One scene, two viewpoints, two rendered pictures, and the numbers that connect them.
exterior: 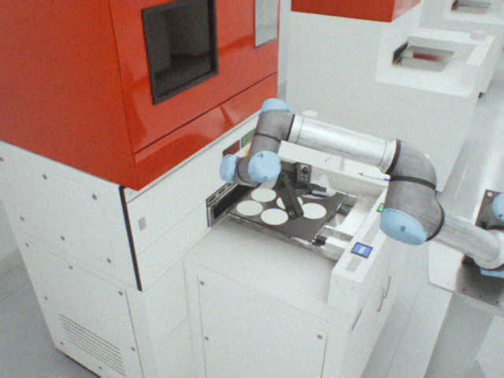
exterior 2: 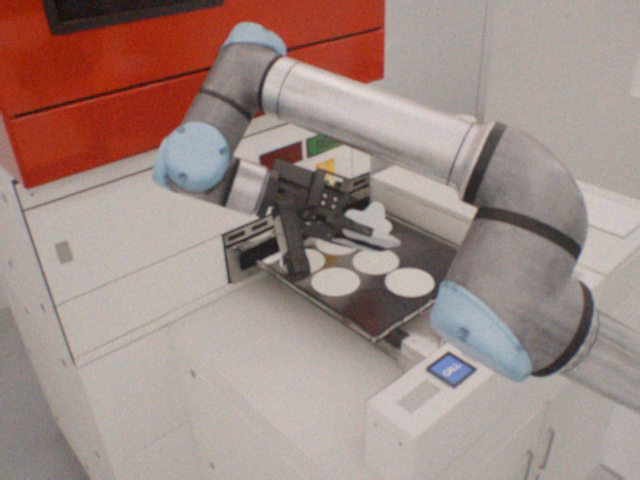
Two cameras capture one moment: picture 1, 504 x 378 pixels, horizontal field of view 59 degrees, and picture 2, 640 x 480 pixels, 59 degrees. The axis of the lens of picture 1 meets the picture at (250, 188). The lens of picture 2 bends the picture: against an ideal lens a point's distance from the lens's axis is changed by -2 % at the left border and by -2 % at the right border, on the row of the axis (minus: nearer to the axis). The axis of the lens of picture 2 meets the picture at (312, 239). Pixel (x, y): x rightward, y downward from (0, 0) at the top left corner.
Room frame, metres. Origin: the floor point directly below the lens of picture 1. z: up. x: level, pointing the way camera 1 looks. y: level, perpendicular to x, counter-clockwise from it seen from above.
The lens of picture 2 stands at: (0.40, -0.38, 1.60)
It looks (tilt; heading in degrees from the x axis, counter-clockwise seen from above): 31 degrees down; 20
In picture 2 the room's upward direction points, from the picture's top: 3 degrees counter-clockwise
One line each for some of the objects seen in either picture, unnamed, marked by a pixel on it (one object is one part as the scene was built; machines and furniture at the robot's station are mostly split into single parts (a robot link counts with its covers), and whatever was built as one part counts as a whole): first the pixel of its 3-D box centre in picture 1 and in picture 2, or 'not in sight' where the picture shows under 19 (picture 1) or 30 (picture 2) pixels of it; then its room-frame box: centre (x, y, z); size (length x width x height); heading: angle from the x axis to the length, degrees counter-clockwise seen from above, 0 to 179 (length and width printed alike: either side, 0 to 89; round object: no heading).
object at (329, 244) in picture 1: (337, 246); (424, 353); (1.18, -0.30, 0.89); 0.08 x 0.03 x 0.03; 59
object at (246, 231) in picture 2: (239, 176); (302, 206); (1.54, 0.05, 0.96); 0.44 x 0.01 x 0.02; 149
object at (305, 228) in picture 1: (287, 202); (371, 262); (1.44, -0.14, 0.90); 0.34 x 0.34 x 0.01; 59
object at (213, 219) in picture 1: (239, 190); (304, 231); (1.54, 0.04, 0.89); 0.44 x 0.02 x 0.10; 149
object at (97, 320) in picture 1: (158, 272); (194, 346); (1.57, 0.44, 0.41); 0.82 x 0.71 x 0.82; 149
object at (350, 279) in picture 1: (372, 244); (496, 362); (1.20, -0.42, 0.89); 0.55 x 0.09 x 0.14; 149
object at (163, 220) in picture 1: (210, 183); (234, 207); (1.39, 0.15, 1.02); 0.82 x 0.03 x 0.40; 149
